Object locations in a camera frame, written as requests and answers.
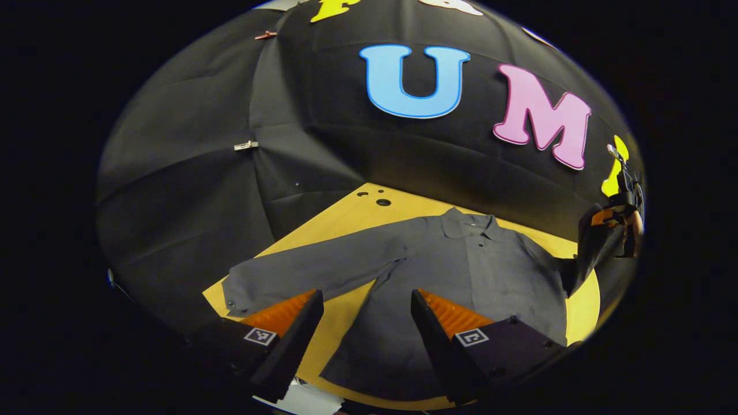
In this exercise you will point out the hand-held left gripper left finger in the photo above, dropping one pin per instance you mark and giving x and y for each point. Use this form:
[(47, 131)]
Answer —
[(294, 346)]

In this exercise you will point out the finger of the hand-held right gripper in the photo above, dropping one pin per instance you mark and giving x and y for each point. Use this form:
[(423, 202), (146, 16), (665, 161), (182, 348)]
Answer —
[(606, 215)]

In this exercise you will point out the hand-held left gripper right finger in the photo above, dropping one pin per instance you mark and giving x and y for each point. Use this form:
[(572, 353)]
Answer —
[(435, 346)]

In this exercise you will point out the dark grey collared shirt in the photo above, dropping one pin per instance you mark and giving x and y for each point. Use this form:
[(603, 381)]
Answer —
[(490, 271)]

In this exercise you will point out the black backdrop cloth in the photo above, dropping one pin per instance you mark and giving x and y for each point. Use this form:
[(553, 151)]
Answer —
[(323, 150)]

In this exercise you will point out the silver metal clip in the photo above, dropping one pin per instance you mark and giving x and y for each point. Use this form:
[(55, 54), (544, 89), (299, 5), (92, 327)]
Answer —
[(246, 145)]

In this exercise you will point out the red clothes clip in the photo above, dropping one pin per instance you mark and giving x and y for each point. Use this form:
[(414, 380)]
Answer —
[(265, 35)]

